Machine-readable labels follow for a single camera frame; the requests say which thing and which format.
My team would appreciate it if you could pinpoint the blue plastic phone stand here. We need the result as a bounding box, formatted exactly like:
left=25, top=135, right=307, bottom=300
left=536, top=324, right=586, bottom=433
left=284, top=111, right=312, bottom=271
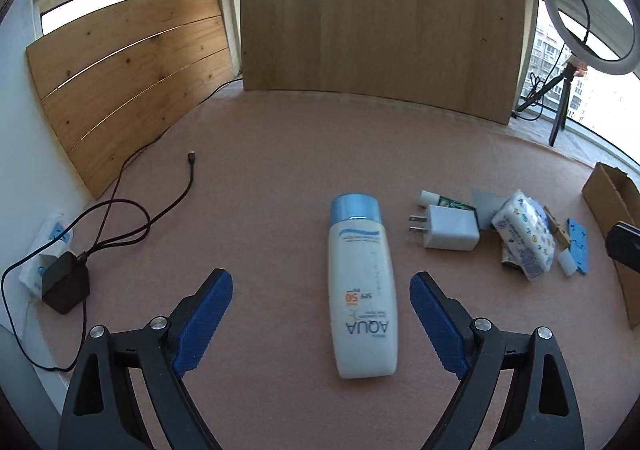
left=566, top=218, right=588, bottom=275

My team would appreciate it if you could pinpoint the white plastic cylinder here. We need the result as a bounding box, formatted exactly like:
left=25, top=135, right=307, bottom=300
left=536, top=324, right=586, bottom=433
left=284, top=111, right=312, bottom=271
left=558, top=248, right=577, bottom=277

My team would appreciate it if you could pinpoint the patterned tissue pack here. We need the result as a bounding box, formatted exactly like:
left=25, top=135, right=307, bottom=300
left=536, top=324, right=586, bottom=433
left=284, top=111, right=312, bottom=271
left=491, top=190, right=555, bottom=280

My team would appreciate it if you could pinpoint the white wall charger plug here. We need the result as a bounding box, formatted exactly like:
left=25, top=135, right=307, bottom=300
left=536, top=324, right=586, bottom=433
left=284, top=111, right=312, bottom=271
left=409, top=205, right=480, bottom=251

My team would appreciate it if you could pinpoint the white sunscreen bottle blue cap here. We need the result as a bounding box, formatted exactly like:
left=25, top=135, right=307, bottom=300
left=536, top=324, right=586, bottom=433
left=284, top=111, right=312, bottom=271
left=328, top=193, right=399, bottom=380

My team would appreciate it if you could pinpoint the brown cardboard box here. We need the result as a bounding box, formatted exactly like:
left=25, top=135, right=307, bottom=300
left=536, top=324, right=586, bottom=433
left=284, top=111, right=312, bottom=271
left=582, top=163, right=639, bottom=329

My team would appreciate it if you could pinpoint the wooden clothespin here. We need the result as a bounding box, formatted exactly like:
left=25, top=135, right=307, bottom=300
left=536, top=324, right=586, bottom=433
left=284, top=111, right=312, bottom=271
left=544, top=206, right=570, bottom=249

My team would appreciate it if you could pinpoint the dark grey card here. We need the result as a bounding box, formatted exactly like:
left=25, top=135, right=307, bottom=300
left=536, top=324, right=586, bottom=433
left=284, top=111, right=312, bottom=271
left=472, top=189, right=509, bottom=230

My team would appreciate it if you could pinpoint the black tripod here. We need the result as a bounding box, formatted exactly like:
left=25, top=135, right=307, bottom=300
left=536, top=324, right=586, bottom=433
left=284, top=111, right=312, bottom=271
left=512, top=63, right=577, bottom=147

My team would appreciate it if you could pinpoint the large wooden board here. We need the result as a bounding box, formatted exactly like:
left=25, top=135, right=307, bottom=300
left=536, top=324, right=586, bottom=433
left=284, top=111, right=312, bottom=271
left=241, top=0, right=525, bottom=124

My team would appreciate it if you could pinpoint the slatted pine wood panel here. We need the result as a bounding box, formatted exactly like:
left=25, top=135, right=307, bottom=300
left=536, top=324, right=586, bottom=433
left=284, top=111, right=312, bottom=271
left=26, top=0, right=233, bottom=197

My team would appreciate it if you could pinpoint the black charging cable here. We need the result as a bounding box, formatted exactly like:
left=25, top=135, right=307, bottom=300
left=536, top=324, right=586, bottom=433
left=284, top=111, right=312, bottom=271
left=0, top=79, right=243, bottom=373

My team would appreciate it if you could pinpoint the white ring light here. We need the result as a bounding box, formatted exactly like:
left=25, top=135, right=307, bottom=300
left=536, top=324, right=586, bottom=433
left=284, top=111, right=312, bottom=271
left=544, top=0, right=639, bottom=75

